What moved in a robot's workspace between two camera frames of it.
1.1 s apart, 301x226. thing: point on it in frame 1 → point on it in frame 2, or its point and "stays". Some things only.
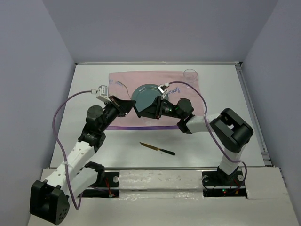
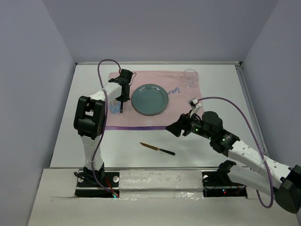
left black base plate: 109,188 stays
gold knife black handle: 157,149 stays
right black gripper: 154,110 → 182,123
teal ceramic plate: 145,94 stays
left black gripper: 122,107 → 125,98
